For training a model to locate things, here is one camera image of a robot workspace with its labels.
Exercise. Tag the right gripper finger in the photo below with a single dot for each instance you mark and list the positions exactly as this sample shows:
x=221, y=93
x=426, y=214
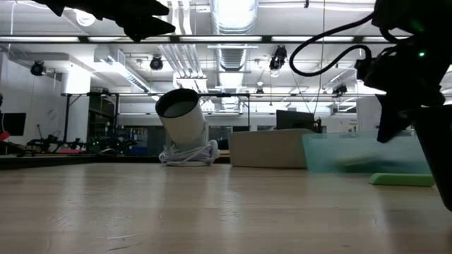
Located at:
x=393, y=120

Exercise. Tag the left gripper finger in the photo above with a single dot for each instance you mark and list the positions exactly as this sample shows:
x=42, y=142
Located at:
x=148, y=30
x=141, y=8

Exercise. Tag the black mesh basket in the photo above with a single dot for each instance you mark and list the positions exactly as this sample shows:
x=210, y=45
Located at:
x=438, y=158

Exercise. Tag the green eraser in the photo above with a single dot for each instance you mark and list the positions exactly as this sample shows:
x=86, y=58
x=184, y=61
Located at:
x=402, y=180

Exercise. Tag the teal translucent plastic bin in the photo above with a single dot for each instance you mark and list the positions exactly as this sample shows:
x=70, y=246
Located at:
x=339, y=151

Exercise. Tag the white plastic bin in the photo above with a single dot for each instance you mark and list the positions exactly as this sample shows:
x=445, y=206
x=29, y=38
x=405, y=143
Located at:
x=265, y=148

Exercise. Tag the black background robot arm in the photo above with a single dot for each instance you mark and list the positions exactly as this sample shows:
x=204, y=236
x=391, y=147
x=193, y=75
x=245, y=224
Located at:
x=53, y=144

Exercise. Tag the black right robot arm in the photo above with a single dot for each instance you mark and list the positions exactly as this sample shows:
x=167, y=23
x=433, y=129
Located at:
x=406, y=17

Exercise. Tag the black ceiling spotlight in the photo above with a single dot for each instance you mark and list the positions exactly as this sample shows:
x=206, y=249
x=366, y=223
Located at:
x=37, y=68
x=156, y=63
x=278, y=58
x=339, y=89

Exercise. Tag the black overhead light bar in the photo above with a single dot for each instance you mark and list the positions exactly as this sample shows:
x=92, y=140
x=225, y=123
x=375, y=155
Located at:
x=83, y=39

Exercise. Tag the black computer monitor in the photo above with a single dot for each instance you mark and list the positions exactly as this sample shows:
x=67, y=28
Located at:
x=295, y=119

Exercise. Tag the red background object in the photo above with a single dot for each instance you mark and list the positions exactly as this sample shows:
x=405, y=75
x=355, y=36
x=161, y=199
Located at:
x=4, y=135

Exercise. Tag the silver ventilation duct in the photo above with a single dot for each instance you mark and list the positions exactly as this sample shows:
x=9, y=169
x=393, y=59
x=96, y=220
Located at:
x=234, y=14

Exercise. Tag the black wall screen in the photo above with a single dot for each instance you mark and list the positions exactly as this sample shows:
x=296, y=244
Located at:
x=12, y=123

